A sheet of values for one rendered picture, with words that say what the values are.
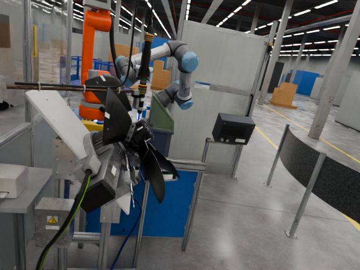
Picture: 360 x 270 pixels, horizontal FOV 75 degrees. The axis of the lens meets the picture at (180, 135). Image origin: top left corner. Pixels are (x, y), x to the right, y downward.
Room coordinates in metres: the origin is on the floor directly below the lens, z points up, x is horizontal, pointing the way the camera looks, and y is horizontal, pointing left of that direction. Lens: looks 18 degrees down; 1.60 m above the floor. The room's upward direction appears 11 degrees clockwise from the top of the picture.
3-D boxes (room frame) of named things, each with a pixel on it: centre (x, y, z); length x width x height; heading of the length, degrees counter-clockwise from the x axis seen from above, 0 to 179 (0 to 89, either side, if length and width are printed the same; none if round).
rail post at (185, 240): (1.67, -0.22, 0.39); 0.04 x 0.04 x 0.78; 11
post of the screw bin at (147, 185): (1.41, 0.16, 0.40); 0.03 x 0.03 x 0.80; 26
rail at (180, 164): (1.58, 0.21, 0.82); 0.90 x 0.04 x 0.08; 101
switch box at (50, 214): (0.92, 0.52, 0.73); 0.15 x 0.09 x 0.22; 101
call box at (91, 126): (1.51, 0.59, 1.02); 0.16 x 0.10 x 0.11; 101
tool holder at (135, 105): (1.20, 0.24, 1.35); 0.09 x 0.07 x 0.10; 136
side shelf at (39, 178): (0.99, 0.75, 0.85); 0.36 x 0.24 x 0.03; 11
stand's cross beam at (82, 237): (1.04, 0.42, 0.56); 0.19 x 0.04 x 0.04; 101
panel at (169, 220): (1.58, 0.21, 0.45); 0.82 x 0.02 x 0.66; 101
